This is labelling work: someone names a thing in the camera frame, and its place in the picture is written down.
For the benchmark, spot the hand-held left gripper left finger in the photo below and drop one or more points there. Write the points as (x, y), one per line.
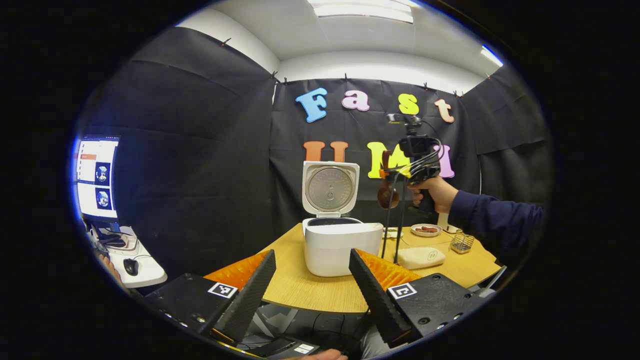
(250, 295)

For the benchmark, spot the large ceiling light panel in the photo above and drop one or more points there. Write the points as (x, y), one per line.
(362, 10)

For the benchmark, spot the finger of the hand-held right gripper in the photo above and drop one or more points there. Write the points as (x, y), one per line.
(395, 173)

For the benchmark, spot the white divided grain dish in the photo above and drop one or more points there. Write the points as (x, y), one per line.
(392, 233)

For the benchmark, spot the white round plate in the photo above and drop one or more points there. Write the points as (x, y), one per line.
(426, 234)

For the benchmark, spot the black computer mouse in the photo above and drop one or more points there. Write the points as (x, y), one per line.
(131, 267)

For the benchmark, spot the white side desk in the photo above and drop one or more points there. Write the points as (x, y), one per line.
(150, 275)

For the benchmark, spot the white toaster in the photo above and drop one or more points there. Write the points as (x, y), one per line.
(445, 225)

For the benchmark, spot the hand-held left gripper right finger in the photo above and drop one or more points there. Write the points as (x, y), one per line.
(372, 295)

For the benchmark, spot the brown wooden spoon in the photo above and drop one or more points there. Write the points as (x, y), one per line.
(387, 197)

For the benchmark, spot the computer monitor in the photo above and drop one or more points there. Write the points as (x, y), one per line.
(97, 180)

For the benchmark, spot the white rice cooker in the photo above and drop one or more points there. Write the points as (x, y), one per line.
(345, 250)

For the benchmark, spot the small ceiling light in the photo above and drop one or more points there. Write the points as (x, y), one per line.
(492, 56)

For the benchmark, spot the clear glass dish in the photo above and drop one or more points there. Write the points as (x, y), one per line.
(425, 242)

